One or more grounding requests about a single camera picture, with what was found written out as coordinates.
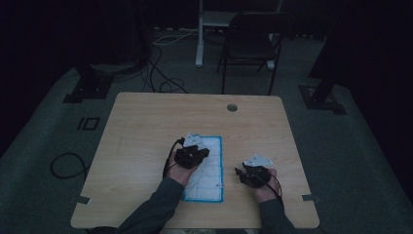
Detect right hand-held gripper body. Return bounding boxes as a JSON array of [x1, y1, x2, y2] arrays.
[[242, 153, 274, 189]]

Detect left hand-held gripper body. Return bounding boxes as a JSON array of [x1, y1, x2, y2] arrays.
[[173, 132, 203, 171]]

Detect white cloth with blue edge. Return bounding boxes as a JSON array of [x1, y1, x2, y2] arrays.
[[181, 135, 225, 204]]

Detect person's left hand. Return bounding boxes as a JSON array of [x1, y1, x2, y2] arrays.
[[165, 149, 200, 187]]

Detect person's right hand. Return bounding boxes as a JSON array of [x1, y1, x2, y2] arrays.
[[252, 168, 282, 204]]

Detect black stand base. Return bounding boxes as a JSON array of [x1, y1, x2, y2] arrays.
[[297, 64, 348, 116], [62, 61, 115, 104]]

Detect black folding chair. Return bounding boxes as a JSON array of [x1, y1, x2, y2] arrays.
[[216, 12, 296, 97]]

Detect left hand-held gripper cable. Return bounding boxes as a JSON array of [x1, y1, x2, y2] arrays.
[[162, 137, 185, 179]]

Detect hand-held gripper cable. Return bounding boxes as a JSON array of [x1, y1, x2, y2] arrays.
[[257, 172, 284, 205], [162, 137, 185, 179]]

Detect right hand-held gripper cable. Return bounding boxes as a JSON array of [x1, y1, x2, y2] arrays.
[[257, 172, 284, 205]]

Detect black floor cables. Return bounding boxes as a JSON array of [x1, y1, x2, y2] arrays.
[[139, 43, 190, 95]]

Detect white desk frame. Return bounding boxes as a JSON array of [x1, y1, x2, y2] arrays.
[[194, 0, 284, 71]]

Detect white floor cable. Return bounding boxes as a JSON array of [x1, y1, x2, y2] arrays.
[[151, 28, 200, 47]]

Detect black looped floor cable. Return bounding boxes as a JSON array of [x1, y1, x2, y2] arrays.
[[49, 152, 91, 180]]

